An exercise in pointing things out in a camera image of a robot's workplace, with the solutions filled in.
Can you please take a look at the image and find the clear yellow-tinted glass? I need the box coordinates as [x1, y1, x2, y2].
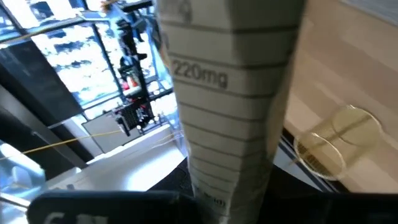
[293, 105, 383, 182]

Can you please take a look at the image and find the black perforated equipment box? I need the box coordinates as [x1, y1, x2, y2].
[114, 101, 155, 137]

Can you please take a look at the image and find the thin yellow cable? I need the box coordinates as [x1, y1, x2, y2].
[0, 129, 125, 161]

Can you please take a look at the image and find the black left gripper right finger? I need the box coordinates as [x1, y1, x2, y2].
[261, 192, 398, 224]

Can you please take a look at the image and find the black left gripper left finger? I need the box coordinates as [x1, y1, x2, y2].
[26, 190, 206, 224]

